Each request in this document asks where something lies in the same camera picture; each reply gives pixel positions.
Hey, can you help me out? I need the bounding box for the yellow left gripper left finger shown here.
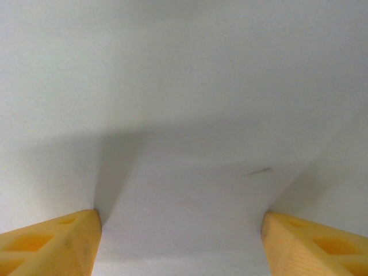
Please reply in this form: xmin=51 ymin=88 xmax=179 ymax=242
xmin=0 ymin=209 xmax=103 ymax=276

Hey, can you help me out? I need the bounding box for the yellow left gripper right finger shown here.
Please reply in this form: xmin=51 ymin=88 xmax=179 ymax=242
xmin=261 ymin=212 xmax=368 ymax=276

